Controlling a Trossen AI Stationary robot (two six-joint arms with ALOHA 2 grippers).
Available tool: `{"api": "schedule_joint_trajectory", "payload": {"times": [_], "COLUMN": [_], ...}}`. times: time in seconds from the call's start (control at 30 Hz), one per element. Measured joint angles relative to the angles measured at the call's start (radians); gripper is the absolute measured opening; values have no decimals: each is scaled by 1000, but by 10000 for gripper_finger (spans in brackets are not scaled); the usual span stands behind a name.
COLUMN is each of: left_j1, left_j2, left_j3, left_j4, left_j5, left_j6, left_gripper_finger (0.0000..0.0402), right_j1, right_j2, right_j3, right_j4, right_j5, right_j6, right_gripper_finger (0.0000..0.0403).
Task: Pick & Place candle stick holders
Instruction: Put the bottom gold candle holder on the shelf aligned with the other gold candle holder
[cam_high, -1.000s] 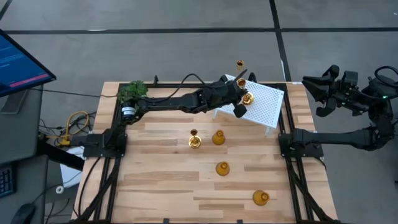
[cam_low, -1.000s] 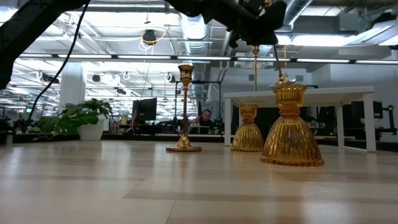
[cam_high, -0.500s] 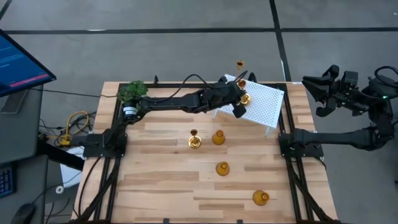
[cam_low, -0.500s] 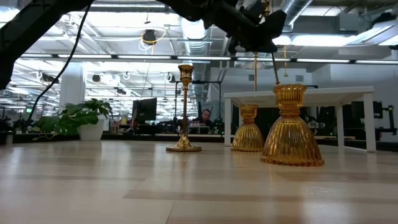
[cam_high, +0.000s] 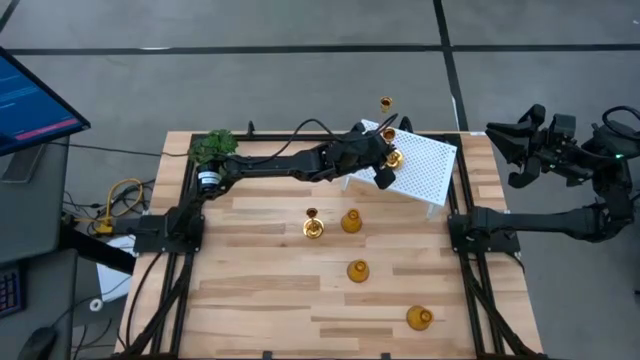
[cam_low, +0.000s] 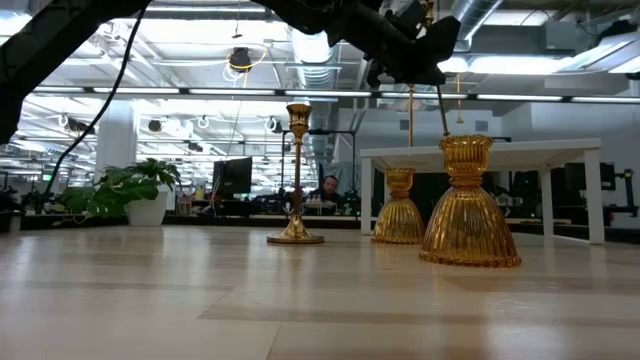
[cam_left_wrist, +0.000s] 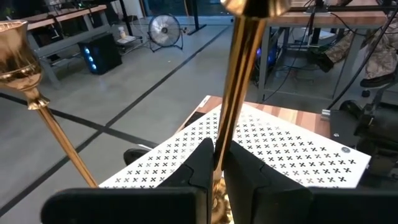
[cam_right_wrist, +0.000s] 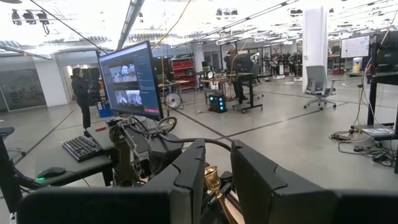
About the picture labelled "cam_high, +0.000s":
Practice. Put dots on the computer monitor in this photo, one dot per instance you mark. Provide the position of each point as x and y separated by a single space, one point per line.
30 105

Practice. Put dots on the black desk support bar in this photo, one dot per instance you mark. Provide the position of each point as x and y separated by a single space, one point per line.
100 255

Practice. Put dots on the short brass candlestick holder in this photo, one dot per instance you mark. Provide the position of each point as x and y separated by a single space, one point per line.
313 229

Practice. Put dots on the white paper sheet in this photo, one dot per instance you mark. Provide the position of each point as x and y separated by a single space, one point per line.
112 280

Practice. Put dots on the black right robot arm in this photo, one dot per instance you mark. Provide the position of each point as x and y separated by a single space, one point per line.
540 222

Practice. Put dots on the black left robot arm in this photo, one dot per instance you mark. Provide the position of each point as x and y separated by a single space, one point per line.
280 162

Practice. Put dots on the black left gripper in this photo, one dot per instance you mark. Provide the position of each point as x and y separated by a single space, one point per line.
355 155

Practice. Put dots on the white tape roll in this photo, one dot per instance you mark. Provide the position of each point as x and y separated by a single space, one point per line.
92 304

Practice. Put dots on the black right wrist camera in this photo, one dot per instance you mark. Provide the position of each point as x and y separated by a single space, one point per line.
563 125

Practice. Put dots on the amber glass candle holder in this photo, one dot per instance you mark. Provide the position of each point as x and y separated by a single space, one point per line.
417 318
351 223
358 271

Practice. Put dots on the white perforated metal shelf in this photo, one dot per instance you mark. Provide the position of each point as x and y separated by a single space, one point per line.
425 170

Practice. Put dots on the black computer mouse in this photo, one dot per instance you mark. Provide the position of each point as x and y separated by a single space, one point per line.
37 344

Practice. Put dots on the black aluminium table frame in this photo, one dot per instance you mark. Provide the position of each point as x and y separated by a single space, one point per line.
255 137

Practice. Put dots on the black keyboard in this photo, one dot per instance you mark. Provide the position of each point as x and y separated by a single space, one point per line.
10 292

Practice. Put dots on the green potted plant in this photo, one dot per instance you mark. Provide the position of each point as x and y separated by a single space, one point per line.
215 142

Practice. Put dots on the tall brass candlestick holder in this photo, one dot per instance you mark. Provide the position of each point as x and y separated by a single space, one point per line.
394 159

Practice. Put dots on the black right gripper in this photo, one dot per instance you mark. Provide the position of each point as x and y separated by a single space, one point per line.
560 157

